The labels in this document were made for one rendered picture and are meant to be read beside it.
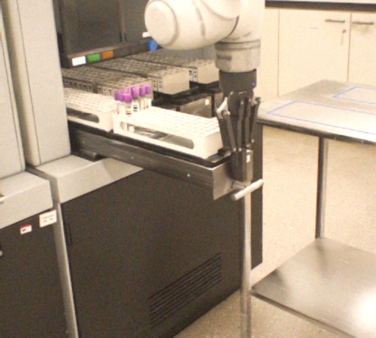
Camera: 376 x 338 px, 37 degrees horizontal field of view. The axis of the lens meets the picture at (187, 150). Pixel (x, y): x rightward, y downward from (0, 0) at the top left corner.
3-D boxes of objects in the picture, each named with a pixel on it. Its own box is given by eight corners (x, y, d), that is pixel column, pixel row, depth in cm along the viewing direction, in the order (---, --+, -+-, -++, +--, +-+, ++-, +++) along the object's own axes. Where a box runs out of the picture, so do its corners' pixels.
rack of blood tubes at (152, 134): (112, 137, 136) (110, 113, 134) (142, 127, 143) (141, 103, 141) (205, 164, 117) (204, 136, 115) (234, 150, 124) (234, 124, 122)
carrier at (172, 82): (185, 87, 173) (183, 68, 171) (189, 89, 172) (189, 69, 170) (158, 95, 165) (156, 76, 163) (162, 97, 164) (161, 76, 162)
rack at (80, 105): (40, 116, 157) (37, 95, 155) (69, 108, 164) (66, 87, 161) (108, 136, 138) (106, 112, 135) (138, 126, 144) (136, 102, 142)
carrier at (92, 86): (118, 92, 171) (117, 73, 169) (123, 93, 170) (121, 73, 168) (88, 101, 164) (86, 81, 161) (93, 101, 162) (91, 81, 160)
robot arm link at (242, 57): (203, 41, 108) (205, 71, 110) (241, 45, 102) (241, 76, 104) (233, 34, 115) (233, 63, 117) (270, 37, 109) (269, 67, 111)
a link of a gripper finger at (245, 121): (231, 95, 114) (236, 93, 115) (233, 146, 118) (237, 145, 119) (247, 98, 111) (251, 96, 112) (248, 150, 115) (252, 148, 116)
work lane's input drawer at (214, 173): (30, 139, 160) (26, 108, 157) (70, 126, 170) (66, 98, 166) (230, 207, 113) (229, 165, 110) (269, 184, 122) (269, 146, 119)
